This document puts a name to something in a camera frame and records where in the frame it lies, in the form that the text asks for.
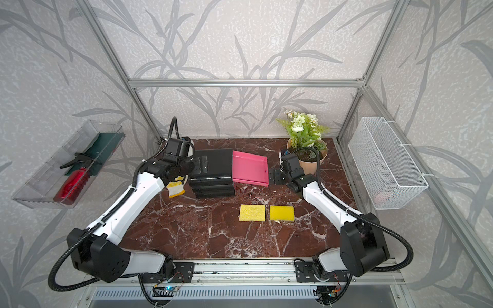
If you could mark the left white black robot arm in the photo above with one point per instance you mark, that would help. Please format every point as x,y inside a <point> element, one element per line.
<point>95,250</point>

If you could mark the yellow work glove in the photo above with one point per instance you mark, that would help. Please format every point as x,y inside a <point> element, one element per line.
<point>176,186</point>

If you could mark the bright yellow foam sponge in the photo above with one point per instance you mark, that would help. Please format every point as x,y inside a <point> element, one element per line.
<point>282,213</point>

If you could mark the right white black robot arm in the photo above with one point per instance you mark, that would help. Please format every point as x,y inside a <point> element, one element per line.
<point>362,247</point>

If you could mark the pink object in basket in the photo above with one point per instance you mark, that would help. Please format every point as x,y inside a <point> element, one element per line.
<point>381,198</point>

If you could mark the pink top drawer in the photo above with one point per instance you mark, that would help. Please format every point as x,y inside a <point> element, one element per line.
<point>250,169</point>

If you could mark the yellow cellulose sponge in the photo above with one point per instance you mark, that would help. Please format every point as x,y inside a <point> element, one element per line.
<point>252,213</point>

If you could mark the white wire mesh basket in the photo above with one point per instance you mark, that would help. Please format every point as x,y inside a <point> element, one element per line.
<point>384,163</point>

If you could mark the red black pruning shears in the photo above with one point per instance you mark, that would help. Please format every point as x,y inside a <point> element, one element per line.
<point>77,179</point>

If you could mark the green artificial plant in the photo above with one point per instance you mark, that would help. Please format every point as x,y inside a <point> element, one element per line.
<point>303,130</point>

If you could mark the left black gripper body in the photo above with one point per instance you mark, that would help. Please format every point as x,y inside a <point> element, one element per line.
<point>185,167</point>

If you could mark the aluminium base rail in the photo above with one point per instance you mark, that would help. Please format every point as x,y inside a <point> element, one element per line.
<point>249,272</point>

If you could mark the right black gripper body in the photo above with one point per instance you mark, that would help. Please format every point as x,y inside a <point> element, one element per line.
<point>279,177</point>

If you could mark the black drawer unit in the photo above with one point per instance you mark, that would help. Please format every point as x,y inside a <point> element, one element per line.
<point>218,182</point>

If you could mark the clear plastic wall tray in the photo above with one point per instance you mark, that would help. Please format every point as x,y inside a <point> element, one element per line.
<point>64,178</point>

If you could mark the beige plant pot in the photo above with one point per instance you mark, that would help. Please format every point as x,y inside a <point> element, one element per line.
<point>308,160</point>

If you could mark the dark green cloth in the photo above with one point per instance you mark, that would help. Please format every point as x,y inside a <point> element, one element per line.
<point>102,147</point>

